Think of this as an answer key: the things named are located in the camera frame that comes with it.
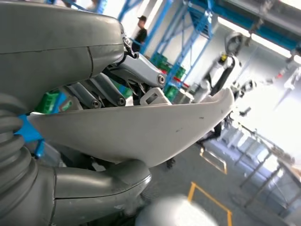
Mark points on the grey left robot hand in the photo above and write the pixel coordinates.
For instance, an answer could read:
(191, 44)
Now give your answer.
(47, 46)

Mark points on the green plastic crate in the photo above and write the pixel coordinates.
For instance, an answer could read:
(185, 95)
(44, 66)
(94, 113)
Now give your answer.
(160, 60)
(170, 93)
(180, 73)
(47, 103)

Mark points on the blue metal shelf rack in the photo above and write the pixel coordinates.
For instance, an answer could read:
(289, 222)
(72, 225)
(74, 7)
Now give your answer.
(195, 34)
(28, 132)

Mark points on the pale rounded robot cover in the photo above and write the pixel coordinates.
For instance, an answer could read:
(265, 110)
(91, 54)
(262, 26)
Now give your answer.
(176, 213)

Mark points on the metal workbench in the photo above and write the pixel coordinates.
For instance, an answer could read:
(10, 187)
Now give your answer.
(290, 170)

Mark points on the standing person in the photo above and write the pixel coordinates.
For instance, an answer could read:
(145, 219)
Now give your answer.
(141, 36)

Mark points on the black and white humanoid robot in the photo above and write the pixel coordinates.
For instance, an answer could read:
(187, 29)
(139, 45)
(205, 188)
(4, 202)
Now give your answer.
(221, 71)

